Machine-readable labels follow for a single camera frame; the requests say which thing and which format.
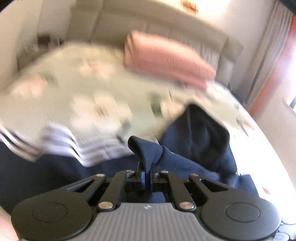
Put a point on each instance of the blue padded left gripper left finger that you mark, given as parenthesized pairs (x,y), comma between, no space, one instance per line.
(136,177)

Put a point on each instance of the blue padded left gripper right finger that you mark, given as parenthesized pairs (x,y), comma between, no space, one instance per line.
(154,175)

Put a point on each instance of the navy blue hooded jacket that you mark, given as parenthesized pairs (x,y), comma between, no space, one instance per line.
(193,143)

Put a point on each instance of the floral green quilted bedspread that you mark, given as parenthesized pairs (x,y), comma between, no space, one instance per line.
(80,101)

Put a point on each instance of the folded pink blanket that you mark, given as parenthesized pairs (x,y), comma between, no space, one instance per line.
(163,57)

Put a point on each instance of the beige padded leather headboard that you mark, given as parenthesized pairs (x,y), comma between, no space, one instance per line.
(110,22)

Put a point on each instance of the grey window curtain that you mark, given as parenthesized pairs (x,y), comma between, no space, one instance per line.
(269,52)

